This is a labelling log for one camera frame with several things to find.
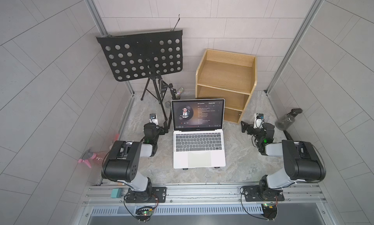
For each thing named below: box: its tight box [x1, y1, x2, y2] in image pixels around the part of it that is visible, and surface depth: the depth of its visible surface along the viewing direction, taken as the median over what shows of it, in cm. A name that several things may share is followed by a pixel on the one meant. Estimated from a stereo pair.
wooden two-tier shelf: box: [195, 48, 258, 125], surface depth 88 cm
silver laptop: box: [170, 98, 226, 169], surface depth 83 cm
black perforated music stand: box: [96, 14, 184, 121], surface depth 77 cm
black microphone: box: [282, 130, 294, 142], surface depth 96 cm
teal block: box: [110, 187, 122, 199], surface depth 71 cm
